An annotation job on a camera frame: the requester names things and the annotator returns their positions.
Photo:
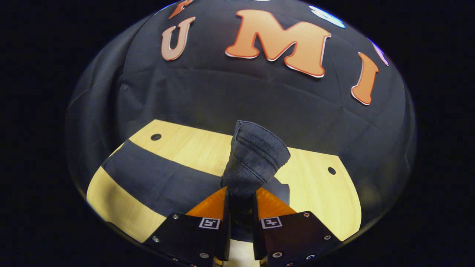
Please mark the dark grey jeans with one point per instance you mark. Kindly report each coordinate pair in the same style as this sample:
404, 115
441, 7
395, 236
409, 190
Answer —
252, 159

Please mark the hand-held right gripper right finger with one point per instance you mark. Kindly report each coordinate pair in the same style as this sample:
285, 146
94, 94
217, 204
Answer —
293, 237

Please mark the black backdrop cloth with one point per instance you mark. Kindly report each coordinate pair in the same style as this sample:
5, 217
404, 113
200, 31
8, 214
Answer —
222, 92

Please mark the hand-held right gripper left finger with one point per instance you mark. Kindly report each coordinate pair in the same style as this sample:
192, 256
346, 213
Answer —
193, 237

